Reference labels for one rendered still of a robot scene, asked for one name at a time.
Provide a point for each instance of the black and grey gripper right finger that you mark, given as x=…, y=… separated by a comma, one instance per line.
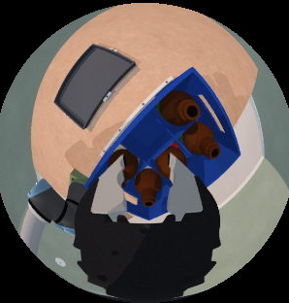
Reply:
x=190, y=200

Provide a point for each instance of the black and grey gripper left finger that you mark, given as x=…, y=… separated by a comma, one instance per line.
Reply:
x=103, y=201

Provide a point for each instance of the blue plastic crate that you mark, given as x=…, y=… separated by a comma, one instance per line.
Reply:
x=151, y=137

